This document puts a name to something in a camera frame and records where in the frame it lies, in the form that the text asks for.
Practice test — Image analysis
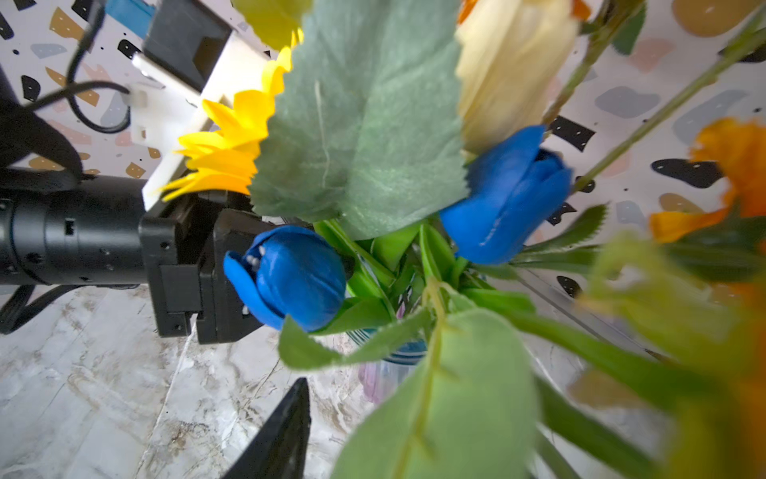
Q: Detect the yellow sunflower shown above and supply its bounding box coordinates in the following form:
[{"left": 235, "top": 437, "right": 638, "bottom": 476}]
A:
[{"left": 161, "top": 28, "right": 304, "bottom": 202}]

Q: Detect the purple glass vase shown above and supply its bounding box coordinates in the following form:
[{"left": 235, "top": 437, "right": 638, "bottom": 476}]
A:
[{"left": 357, "top": 337, "right": 427, "bottom": 405}]

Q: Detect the blue tulip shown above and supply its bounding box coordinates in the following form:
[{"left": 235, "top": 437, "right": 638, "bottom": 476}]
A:
[
  {"left": 440, "top": 125, "right": 573, "bottom": 265},
  {"left": 223, "top": 226, "right": 346, "bottom": 333}
]

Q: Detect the orange rose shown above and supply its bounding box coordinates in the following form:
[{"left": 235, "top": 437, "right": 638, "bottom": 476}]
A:
[{"left": 648, "top": 118, "right": 765, "bottom": 243}]

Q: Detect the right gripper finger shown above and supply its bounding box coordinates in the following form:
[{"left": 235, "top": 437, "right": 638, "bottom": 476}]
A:
[{"left": 223, "top": 377, "right": 311, "bottom": 479}]

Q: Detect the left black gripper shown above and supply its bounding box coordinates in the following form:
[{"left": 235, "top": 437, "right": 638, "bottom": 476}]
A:
[{"left": 139, "top": 194, "right": 275, "bottom": 344}]

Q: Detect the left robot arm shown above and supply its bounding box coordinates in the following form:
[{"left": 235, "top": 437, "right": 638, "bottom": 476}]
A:
[{"left": 1, "top": 150, "right": 268, "bottom": 344}]

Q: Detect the cream rose left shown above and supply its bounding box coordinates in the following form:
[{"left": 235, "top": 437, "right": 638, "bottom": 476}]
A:
[{"left": 456, "top": 0, "right": 580, "bottom": 155}]

